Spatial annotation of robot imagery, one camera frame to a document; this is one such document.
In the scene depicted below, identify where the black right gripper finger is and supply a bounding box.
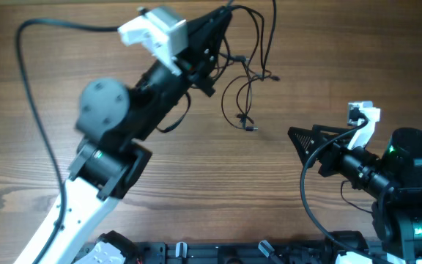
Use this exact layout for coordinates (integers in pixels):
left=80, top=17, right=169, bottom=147
left=312, top=125, right=353, bottom=138
left=288, top=127, right=318, bottom=167

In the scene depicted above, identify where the black cable bundle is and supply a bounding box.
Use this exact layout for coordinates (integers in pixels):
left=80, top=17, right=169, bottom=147
left=210, top=0, right=281, bottom=133

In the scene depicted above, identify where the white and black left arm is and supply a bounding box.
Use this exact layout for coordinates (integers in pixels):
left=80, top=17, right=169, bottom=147
left=17, top=6, right=232, bottom=263

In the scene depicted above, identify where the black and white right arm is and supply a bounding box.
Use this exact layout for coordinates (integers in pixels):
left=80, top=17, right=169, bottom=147
left=288, top=125, right=422, bottom=263

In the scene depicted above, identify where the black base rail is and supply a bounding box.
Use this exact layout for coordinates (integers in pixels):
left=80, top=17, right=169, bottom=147
left=78, top=240, right=391, bottom=264

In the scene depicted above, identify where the black left camera cable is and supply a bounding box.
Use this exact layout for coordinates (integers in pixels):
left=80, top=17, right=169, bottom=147
left=15, top=18, right=120, bottom=264

